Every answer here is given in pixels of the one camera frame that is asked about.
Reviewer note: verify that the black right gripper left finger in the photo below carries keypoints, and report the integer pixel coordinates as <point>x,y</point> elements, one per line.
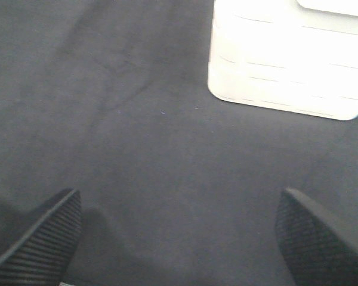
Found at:
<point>36,247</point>

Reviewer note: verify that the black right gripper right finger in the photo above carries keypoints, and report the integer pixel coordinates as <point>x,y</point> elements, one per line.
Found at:
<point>318,246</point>

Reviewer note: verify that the black table cloth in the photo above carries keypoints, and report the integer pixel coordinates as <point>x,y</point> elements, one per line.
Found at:
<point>177,187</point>

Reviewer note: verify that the white slotted storage basket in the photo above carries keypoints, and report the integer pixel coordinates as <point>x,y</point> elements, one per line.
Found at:
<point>296,56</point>

